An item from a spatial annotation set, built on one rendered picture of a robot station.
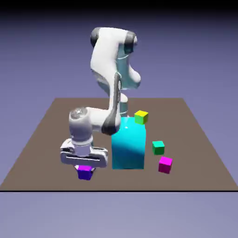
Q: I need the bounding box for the small green cube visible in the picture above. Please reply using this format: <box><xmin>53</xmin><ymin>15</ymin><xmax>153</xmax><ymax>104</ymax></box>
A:
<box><xmin>152</xmin><ymin>140</ymin><xmax>165</xmax><ymax>156</ymax></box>

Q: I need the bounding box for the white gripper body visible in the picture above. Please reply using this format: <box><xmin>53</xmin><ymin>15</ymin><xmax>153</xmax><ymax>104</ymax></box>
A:
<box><xmin>59</xmin><ymin>139</ymin><xmax>109</xmax><ymax>169</ymax></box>

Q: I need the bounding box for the small magenta cube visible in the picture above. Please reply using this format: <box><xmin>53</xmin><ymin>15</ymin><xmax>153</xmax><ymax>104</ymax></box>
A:
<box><xmin>158</xmin><ymin>156</ymin><xmax>173</xmax><ymax>174</ymax></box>

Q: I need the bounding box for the small purple cube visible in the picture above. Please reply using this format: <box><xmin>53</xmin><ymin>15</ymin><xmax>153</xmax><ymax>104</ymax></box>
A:
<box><xmin>76</xmin><ymin>165</ymin><xmax>94</xmax><ymax>181</ymax></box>

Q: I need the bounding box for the large cyan box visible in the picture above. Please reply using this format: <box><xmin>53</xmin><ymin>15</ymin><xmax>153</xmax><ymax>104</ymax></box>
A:
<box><xmin>111</xmin><ymin>116</ymin><xmax>146</xmax><ymax>170</ymax></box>

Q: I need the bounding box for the small yellow cube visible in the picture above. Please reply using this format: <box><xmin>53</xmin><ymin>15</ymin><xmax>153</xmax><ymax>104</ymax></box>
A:
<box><xmin>134</xmin><ymin>110</ymin><xmax>149</xmax><ymax>125</ymax></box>

